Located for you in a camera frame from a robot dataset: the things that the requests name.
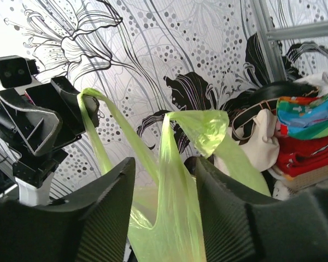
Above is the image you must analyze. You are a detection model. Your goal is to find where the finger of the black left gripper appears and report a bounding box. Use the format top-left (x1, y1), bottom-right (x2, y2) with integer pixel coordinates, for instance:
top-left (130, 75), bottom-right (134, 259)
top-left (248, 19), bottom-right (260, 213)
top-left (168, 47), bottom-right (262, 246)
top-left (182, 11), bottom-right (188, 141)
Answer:
top-left (26, 76), bottom-right (85, 147)
top-left (0, 88), bottom-right (62, 156)

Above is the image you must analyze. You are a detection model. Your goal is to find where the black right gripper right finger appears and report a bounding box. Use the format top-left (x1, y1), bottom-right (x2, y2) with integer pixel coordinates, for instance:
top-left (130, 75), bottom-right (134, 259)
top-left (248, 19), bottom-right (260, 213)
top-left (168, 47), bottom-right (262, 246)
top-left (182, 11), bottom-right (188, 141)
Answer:
top-left (195, 158), bottom-right (328, 261)

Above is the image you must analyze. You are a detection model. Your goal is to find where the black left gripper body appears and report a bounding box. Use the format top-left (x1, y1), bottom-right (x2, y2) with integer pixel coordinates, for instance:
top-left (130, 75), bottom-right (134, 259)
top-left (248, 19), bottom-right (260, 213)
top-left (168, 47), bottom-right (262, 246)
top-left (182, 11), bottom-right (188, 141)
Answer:
top-left (0, 103), bottom-right (25, 153)

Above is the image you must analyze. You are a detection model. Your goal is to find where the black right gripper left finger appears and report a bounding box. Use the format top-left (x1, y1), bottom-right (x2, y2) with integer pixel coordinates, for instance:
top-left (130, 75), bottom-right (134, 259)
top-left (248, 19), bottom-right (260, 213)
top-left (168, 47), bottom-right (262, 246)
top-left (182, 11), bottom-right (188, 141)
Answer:
top-left (0, 157), bottom-right (136, 261)

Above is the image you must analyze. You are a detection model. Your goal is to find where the green plastic trash bag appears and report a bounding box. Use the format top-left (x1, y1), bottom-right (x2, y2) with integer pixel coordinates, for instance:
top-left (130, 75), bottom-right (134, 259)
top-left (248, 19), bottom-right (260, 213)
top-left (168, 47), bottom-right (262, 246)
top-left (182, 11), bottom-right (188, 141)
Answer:
top-left (77, 88), bottom-right (270, 261)

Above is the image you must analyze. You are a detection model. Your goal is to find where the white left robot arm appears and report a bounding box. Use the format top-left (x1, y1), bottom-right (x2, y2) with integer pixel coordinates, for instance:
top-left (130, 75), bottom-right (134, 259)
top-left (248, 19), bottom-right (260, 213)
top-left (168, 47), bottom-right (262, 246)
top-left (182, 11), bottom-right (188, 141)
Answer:
top-left (0, 76), bottom-right (85, 206)

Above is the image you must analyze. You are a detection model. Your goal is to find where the cream canvas tote bag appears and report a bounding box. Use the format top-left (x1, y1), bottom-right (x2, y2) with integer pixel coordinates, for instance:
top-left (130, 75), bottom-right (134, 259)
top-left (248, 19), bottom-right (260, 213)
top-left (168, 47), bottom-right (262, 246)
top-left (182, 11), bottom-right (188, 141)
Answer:
top-left (229, 109), bottom-right (280, 172)

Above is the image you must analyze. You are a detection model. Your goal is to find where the red folded cloth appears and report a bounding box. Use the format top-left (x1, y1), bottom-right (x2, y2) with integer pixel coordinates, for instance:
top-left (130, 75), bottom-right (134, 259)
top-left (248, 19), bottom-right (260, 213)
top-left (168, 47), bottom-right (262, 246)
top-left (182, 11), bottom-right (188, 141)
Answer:
top-left (276, 136), bottom-right (328, 177)

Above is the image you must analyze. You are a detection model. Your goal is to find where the black round hat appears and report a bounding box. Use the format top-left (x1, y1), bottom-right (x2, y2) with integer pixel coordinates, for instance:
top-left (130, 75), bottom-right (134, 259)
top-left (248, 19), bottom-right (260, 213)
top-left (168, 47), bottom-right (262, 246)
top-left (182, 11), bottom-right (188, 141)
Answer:
top-left (221, 81), bottom-right (319, 120)

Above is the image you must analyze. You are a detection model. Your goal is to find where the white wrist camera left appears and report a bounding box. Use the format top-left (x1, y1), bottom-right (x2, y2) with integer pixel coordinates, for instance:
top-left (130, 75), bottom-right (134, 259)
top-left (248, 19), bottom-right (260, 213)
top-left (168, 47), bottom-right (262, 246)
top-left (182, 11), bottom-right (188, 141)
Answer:
top-left (0, 55), bottom-right (39, 89)

